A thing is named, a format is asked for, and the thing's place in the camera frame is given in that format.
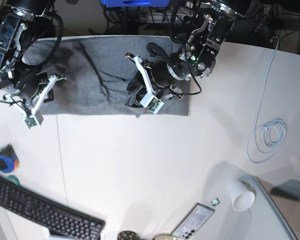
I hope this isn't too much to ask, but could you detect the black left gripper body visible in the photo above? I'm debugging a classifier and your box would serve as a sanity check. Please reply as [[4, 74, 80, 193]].
[[125, 72, 147, 108]]

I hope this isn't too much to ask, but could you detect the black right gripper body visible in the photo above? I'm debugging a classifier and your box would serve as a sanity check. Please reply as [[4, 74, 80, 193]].
[[38, 72, 65, 103]]

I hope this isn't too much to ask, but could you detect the grey t-shirt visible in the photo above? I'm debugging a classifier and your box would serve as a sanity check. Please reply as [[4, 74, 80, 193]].
[[21, 35, 192, 118]]

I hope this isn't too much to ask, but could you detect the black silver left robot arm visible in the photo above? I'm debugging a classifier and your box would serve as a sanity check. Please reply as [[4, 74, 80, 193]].
[[124, 0, 252, 114]]

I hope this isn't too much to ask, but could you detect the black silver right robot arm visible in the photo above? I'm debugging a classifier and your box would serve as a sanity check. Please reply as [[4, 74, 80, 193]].
[[0, 0, 64, 103]]

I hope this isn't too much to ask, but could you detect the blue black tape measure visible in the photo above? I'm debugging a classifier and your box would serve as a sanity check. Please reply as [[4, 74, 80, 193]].
[[0, 144, 19, 174]]

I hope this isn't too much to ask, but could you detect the green tape roll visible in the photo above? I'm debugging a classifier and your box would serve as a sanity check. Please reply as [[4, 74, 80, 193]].
[[6, 175, 20, 187]]

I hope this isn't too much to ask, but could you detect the small green white packet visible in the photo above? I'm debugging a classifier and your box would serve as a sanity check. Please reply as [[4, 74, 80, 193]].
[[210, 197, 221, 207]]

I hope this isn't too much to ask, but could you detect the black computer keyboard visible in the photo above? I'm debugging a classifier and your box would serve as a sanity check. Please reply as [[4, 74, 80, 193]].
[[0, 176, 106, 240]]

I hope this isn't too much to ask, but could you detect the black dotted round lid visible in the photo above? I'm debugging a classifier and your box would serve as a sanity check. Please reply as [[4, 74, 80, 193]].
[[117, 230, 141, 240]]

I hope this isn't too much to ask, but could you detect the white paper cup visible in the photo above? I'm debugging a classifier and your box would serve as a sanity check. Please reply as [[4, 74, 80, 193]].
[[227, 180, 256, 212]]

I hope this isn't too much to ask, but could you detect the smartphone with clear case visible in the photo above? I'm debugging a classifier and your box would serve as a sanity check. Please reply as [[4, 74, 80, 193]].
[[171, 203, 215, 240]]

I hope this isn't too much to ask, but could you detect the olive round container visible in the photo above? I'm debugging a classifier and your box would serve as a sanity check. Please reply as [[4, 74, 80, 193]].
[[152, 233, 176, 240]]

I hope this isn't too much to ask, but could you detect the glass side table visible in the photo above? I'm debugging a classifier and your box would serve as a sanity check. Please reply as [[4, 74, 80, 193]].
[[231, 175, 300, 240]]

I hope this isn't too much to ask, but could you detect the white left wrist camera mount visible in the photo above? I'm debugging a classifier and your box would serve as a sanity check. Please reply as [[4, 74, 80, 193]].
[[124, 52, 185, 116]]

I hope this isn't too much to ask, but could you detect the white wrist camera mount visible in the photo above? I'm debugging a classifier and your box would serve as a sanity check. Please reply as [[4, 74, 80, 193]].
[[124, 52, 185, 116], [3, 73, 67, 130]]

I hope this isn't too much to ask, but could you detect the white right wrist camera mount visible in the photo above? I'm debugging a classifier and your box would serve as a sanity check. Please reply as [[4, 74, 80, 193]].
[[3, 73, 67, 130]]

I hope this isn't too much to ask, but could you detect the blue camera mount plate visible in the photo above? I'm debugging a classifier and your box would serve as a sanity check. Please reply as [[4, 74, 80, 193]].
[[100, 0, 170, 8]]

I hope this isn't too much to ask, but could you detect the white coiled charging cable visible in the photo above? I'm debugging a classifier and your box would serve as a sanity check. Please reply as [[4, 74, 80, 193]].
[[246, 36, 288, 164]]

